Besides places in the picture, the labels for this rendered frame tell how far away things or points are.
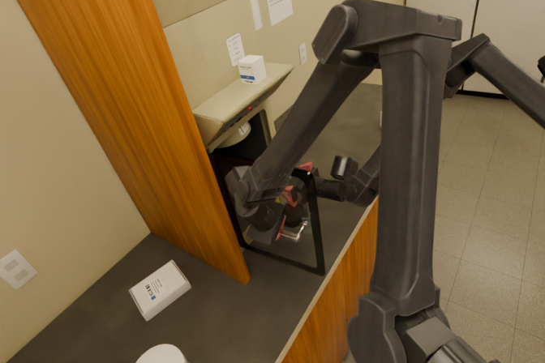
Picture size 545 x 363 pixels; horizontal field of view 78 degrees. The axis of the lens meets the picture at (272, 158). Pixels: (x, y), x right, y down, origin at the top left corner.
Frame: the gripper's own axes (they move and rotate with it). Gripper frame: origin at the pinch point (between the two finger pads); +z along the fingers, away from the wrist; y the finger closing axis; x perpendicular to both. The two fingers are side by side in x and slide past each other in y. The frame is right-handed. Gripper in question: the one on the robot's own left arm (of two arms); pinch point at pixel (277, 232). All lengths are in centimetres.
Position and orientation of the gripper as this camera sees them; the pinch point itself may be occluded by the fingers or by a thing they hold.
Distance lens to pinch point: 90.6
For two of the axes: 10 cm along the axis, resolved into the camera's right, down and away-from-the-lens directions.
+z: 3.5, 4.8, 8.1
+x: 8.6, 1.8, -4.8
